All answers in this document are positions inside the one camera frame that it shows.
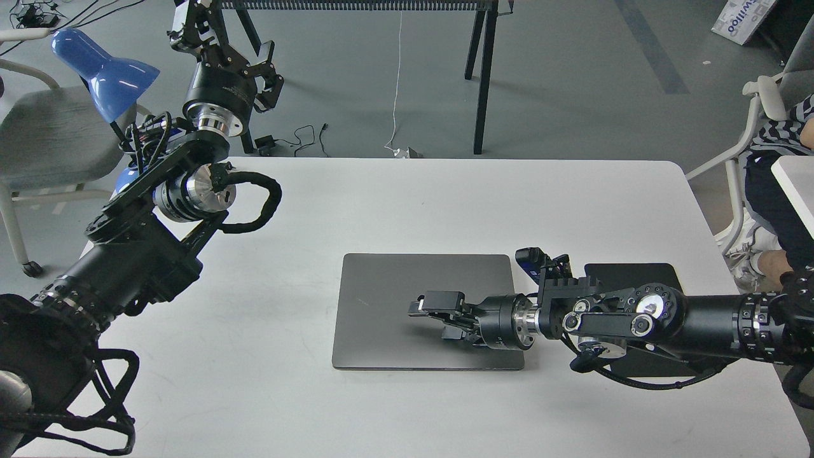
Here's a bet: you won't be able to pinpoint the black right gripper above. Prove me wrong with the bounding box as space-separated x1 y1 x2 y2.
408 291 537 350

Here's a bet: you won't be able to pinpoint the black cables on floor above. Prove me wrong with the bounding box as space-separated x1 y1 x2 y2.
0 0 147 57

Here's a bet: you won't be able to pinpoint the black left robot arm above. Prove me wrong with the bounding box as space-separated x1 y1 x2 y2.
2 1 284 457

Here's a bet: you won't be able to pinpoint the black table frame background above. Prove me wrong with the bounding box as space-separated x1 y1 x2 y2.
222 1 499 157

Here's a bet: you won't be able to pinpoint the white hanging cable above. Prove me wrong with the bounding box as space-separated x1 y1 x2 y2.
384 11 423 160

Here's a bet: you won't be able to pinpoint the blue desk lamp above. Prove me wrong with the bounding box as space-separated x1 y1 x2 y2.
51 28 160 198

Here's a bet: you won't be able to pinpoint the person in striped shirt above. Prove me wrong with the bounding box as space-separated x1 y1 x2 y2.
727 95 813 293

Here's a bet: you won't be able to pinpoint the grey laptop notebook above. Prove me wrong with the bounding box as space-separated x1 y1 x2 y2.
332 253 525 371

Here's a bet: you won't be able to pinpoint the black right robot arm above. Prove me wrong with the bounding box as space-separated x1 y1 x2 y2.
408 247 812 409

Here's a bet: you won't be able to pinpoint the black mouse pad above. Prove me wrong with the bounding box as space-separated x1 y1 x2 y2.
584 263 703 378

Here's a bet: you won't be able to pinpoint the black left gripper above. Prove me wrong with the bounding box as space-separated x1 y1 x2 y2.
168 1 285 121

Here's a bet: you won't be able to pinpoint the white cardboard box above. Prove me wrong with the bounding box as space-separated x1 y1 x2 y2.
710 1 777 45

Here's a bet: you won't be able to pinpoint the grey chair right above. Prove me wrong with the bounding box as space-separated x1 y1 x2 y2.
684 18 813 254

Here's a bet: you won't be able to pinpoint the black power adapter with cable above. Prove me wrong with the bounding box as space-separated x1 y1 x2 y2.
254 123 331 158

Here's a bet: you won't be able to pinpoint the grey office chair left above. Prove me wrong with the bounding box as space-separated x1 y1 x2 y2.
1 28 140 278

